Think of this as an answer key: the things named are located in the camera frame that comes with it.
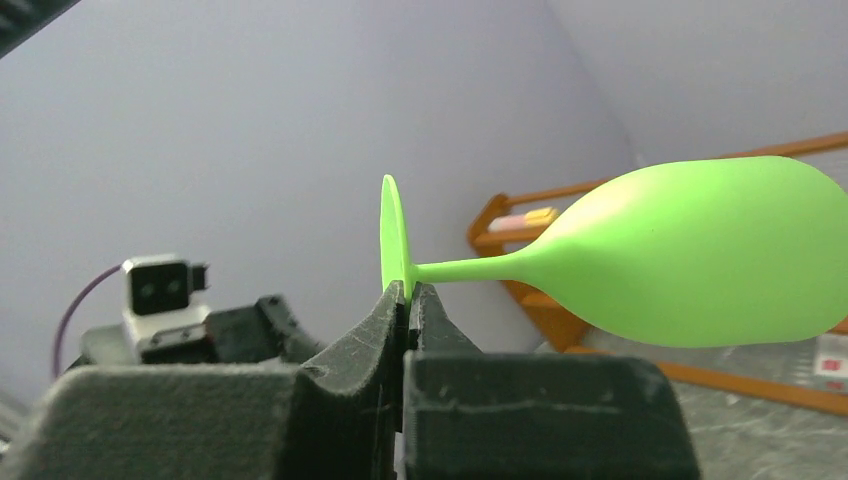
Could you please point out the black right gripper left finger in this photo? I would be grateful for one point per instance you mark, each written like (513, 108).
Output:
(332, 417)

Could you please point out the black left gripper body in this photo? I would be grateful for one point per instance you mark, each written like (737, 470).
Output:
(256, 333)

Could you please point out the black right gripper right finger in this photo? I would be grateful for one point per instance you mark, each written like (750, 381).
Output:
(472, 415)

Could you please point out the green plastic goblet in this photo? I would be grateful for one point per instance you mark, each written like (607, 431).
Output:
(687, 254)

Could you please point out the orange wooden shelf rack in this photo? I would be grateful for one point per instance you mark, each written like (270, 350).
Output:
(536, 273)

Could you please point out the yellow pink highlighter pen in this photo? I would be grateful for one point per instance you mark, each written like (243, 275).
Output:
(541, 217)

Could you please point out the small white box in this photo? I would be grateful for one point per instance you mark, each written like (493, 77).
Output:
(830, 363)

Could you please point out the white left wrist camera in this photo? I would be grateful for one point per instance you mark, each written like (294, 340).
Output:
(161, 312)

